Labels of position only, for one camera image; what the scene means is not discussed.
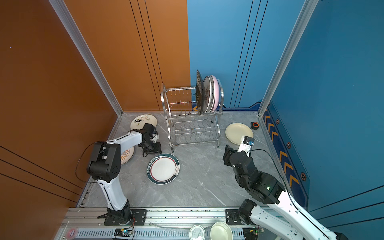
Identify green circuit board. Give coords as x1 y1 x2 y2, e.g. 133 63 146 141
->
113 228 134 240
250 228 265 239

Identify green circuit board left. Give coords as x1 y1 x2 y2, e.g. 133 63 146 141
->
113 228 134 240

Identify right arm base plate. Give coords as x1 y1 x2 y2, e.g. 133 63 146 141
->
225 209 247 226

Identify pink plate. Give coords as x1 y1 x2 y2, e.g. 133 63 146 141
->
211 75 221 111

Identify white plate red chinese characters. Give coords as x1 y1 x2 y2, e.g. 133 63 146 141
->
203 76 212 113

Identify dark square floral plate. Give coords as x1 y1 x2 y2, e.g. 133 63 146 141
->
195 70 205 116

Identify black orange tape roll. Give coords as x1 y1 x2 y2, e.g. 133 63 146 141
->
251 122 260 130

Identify white plate dark green rim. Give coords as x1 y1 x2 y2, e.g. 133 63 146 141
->
147 153 180 185

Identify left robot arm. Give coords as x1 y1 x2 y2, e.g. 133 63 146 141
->
87 123 162 226

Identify plain cream plate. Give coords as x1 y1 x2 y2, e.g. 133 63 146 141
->
225 123 254 145

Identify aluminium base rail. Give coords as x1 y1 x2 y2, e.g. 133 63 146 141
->
55 207 269 240

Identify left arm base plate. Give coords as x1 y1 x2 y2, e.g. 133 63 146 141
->
104 209 148 226

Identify cream plate with panda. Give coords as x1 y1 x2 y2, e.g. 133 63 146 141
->
130 114 158 130

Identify white round lid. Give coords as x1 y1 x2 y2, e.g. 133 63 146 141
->
189 225 206 240

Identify steel two-tier dish rack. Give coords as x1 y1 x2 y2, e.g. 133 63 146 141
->
161 84 224 152

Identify white plate orange sunburst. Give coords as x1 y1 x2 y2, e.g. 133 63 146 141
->
121 147 135 165

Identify green circuit board right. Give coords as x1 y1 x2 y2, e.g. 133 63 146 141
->
250 228 265 239

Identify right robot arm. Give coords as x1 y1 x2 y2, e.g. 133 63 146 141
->
223 146 347 240

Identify white bowl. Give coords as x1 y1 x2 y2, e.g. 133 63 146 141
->
210 222 233 240

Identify pink tape roll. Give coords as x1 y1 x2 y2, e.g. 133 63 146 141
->
64 228 79 240

